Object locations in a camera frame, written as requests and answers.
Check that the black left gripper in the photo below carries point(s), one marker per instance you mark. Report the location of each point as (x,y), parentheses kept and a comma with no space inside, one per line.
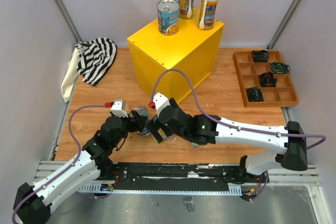
(138,124)

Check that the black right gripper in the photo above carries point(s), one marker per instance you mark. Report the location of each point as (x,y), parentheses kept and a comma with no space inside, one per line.
(154,127)

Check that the gold tin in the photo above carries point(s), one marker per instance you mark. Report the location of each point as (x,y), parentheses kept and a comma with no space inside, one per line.
(194,145)
(163,135)

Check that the blue Progresso soup can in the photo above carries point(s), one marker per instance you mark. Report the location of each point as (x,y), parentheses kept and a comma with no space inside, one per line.
(168,16)

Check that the yellow tall congee can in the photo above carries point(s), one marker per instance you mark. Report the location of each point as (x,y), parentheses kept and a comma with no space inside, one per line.
(207,14)

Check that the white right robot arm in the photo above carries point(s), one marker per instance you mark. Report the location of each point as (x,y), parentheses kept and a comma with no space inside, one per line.
(286,149)

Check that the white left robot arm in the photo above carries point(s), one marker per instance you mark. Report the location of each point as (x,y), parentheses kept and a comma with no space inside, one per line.
(36,203)

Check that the black white striped cloth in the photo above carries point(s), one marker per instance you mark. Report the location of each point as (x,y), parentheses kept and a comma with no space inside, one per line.
(90,59)

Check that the yellow cabinet box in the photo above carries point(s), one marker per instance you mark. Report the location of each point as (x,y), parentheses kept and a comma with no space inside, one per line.
(174,64)

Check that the dark cloth roll front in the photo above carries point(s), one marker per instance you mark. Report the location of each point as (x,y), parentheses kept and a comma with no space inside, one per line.
(254,94)

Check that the black cloth roll middle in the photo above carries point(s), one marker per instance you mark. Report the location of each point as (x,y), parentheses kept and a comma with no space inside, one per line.
(267,79)

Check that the black cloth roll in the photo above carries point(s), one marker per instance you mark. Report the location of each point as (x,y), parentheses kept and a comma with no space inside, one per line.
(267,79)
(260,55)

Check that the black cloth roll back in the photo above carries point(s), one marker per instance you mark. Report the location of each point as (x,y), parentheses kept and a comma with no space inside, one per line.
(260,55)

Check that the wooden compartment tray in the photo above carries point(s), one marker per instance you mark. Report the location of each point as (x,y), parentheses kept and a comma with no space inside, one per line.
(283,95)

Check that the dark green patterned cloth roll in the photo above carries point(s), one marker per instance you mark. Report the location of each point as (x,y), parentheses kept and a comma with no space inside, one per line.
(279,68)

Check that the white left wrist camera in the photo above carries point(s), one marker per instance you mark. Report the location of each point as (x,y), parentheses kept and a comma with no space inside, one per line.
(117,108)

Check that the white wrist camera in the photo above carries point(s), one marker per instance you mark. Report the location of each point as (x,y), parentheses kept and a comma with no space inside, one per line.
(117,108)
(159,102)

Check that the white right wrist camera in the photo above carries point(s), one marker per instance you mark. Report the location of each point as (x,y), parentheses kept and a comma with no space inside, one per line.
(159,102)

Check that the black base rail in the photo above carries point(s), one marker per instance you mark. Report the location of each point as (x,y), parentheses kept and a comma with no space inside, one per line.
(183,179)

